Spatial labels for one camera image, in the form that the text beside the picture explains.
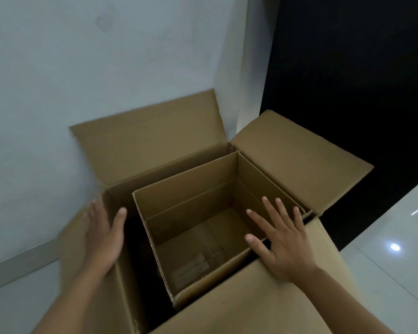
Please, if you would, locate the large brown cardboard box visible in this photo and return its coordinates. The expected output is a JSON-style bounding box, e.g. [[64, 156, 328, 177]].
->
[[54, 88, 375, 334]]

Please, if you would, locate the person's right forearm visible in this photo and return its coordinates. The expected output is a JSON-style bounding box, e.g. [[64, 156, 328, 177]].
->
[[283, 265, 396, 334]]

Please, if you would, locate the small brown cardboard box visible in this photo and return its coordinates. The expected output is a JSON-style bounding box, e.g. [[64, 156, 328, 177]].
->
[[132, 151, 313, 309]]

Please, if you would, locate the person's left hand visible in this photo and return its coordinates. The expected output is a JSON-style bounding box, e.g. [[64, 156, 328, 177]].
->
[[84, 195, 128, 275]]

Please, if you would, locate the person's right hand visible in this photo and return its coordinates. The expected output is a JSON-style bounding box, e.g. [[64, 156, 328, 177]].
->
[[245, 196, 320, 284]]

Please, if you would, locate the person's left forearm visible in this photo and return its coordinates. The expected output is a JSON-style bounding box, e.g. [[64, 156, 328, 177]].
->
[[31, 266, 116, 334]]

